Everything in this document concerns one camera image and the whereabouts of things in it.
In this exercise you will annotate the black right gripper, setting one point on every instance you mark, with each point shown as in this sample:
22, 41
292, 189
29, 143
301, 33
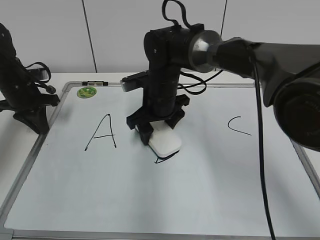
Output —
169, 110

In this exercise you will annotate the white plastic board eraser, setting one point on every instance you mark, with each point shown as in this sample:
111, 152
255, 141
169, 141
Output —
164, 142

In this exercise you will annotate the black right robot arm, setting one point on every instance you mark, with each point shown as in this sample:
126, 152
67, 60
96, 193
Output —
289, 75

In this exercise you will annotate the green round magnet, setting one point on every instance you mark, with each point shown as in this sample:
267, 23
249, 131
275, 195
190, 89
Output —
86, 92

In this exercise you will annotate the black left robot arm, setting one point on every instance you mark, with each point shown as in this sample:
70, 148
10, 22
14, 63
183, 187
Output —
25, 88

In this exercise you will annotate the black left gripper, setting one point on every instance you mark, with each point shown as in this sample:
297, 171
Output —
36, 119

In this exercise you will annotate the white magnetic whiteboard grey frame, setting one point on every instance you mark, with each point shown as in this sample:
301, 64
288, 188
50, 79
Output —
93, 174

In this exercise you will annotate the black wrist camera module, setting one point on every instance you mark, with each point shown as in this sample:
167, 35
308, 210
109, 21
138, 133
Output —
135, 81

